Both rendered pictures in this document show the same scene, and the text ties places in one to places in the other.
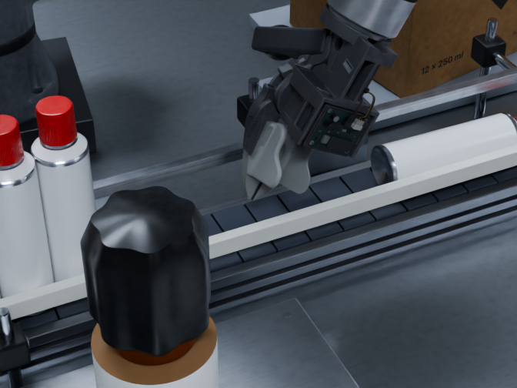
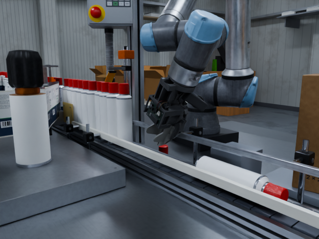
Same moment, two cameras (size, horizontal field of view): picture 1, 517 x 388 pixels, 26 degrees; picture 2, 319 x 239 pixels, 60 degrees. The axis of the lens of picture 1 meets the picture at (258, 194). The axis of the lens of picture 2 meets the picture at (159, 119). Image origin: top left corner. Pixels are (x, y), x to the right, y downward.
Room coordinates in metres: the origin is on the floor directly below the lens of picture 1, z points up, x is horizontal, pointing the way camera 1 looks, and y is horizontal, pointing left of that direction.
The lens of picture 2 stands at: (0.71, -0.71, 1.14)
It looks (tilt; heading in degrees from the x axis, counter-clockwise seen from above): 11 degrees down; 76
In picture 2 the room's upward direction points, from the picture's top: straight up
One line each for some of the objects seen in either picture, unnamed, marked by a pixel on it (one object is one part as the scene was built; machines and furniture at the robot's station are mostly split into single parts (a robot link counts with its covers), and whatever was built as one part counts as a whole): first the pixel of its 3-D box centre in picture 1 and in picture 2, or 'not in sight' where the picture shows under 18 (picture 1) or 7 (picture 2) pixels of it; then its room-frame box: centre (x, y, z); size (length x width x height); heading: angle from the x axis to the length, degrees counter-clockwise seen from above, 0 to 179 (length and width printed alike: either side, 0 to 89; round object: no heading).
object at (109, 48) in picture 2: not in sight; (109, 56); (0.79, 0.45, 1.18); 0.04 x 0.04 x 0.21
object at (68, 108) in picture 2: not in sight; (67, 113); (0.61, 0.52, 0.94); 0.10 x 0.01 x 0.09; 115
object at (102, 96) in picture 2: not in sight; (107, 111); (0.76, 0.27, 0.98); 0.05 x 0.05 x 0.20
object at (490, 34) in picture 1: (495, 89); (297, 181); (1.10, -0.28, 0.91); 0.07 x 0.03 x 0.17; 25
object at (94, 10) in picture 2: not in sight; (96, 12); (0.74, 0.34, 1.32); 0.04 x 0.03 x 0.04; 170
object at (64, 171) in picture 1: (66, 196); (124, 114); (0.82, 0.18, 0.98); 0.05 x 0.05 x 0.20
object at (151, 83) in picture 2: not in sight; (164, 83); (1.48, 2.10, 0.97); 0.51 x 0.42 x 0.37; 22
